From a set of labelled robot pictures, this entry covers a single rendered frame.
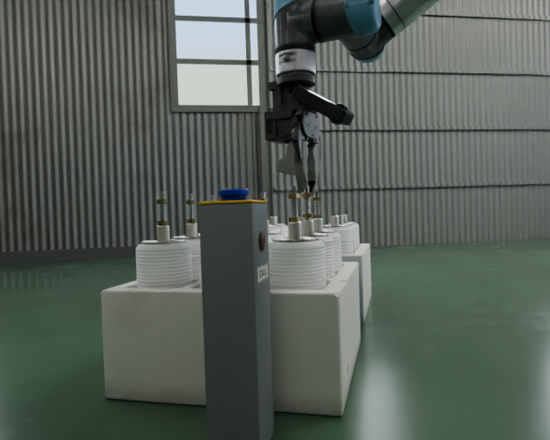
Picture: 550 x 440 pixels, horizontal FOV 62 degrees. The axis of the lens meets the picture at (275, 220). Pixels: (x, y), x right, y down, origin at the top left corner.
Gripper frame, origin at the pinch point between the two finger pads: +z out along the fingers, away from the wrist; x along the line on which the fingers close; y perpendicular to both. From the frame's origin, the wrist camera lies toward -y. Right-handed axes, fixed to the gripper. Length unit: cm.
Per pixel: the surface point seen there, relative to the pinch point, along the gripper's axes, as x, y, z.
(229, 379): 32.4, -3.6, 25.1
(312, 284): 13.7, -6.5, 16.1
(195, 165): -189, 182, -31
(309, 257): 14.0, -6.2, 12.1
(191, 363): 22.8, 10.4, 28.0
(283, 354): 18.8, -3.8, 25.8
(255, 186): -218, 148, -14
